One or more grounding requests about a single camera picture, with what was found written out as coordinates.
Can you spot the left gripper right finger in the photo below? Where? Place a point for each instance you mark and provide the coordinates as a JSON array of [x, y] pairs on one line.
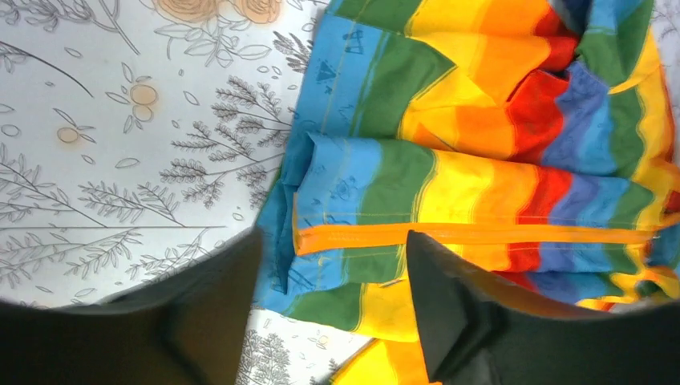
[[476, 327]]

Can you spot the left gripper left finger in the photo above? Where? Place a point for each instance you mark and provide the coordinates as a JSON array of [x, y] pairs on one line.
[[186, 329]]

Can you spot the rainbow striped jacket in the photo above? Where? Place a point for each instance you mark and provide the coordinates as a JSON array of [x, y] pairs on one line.
[[534, 139]]

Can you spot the floral patterned table mat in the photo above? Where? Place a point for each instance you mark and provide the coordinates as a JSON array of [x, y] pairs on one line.
[[139, 138]]

